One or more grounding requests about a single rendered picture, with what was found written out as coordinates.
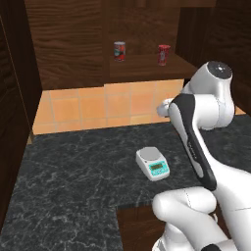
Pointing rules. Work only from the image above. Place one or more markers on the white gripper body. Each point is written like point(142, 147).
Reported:
point(162, 109)

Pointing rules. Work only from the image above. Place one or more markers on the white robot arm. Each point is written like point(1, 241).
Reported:
point(209, 108)

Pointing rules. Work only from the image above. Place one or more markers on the dark wood cabinet shelf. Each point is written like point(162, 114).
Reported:
point(143, 69)

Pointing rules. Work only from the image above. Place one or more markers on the white digital scale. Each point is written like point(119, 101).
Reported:
point(151, 162)

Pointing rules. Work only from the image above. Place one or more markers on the red yogurt cup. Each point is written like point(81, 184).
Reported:
point(163, 55)

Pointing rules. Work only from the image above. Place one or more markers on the dark wood open cabinet door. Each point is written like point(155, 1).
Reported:
point(204, 32)

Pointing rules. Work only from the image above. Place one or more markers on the dark wood closed cabinet door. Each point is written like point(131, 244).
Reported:
point(65, 42)

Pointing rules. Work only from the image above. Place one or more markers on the dark wood base cabinet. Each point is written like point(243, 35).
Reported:
point(137, 228)

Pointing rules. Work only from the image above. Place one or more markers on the dark wood tall cabinet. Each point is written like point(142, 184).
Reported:
point(13, 98)

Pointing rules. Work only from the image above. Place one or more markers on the red white blue can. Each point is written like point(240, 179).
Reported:
point(119, 51)

